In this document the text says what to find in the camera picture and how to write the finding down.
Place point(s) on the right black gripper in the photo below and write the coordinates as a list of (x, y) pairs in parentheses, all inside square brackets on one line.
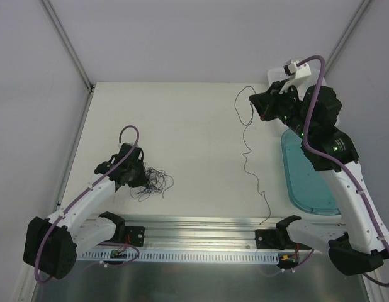
[(267, 102)]

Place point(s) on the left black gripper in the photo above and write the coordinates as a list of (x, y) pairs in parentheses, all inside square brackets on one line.
[(136, 177)]

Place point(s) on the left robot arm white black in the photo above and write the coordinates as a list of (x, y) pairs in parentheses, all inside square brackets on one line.
[(54, 243)]

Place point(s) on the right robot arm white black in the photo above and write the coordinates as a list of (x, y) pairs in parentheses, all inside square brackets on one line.
[(363, 246)]

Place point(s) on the white perforated plastic basket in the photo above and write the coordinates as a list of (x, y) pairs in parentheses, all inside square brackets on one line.
[(278, 74)]

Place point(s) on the teal transparent plastic tray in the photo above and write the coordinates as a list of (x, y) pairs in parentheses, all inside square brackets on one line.
[(306, 188)]

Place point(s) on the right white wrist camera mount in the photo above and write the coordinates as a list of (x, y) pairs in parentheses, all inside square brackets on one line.
[(296, 74)]

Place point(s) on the aluminium mounting rail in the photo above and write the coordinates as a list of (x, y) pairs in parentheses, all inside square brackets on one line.
[(196, 226)]

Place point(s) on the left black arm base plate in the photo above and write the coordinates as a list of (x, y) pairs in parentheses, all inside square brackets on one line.
[(132, 235)]

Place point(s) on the white slotted cable duct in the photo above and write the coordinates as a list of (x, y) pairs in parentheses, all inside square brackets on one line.
[(182, 256)]

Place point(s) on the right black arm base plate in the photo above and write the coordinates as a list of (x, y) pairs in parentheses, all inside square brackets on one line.
[(267, 239)]

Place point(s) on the right aluminium frame post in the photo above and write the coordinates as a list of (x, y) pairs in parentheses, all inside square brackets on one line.
[(347, 33)]

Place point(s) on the aluminium frame post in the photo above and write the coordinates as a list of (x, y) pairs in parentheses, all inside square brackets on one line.
[(65, 40), (347, 33)]

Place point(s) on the left aluminium frame post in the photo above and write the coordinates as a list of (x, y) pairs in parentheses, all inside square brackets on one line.
[(65, 40)]

